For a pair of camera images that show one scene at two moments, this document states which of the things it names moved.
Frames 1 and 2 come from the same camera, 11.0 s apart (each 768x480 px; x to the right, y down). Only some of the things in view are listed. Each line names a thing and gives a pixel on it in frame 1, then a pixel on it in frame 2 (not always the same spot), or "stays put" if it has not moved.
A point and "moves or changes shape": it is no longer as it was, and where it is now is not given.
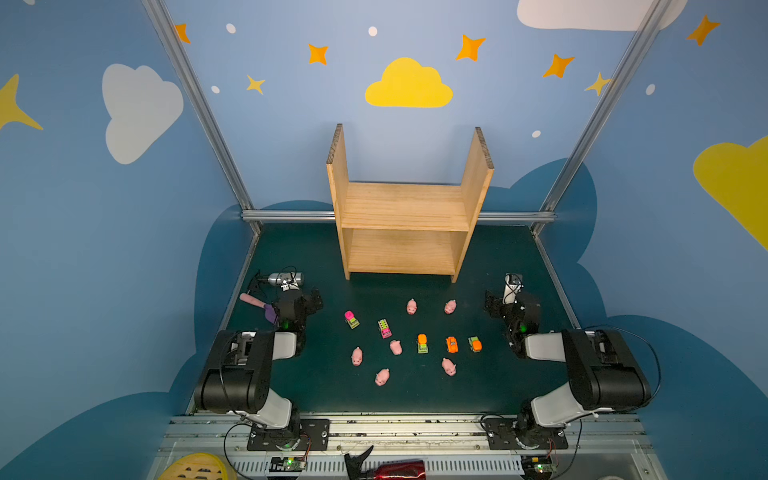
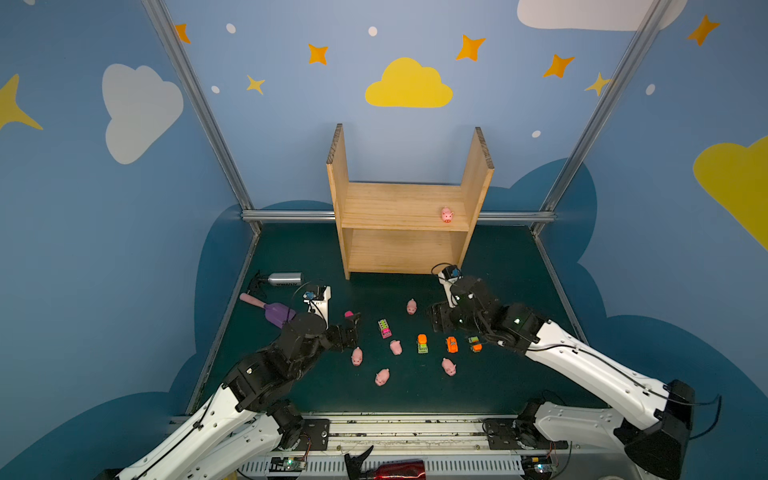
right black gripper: (498, 303) -> (443, 315)
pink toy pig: (449, 367) stays put
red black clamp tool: (384, 470) stays put
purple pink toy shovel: (269, 310) stays put
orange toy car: (452, 344) stays put
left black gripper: (264, 288) -> (344, 335)
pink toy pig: (382, 377) stays put
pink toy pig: (450, 307) moves or changes shape
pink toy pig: (357, 357) stays put
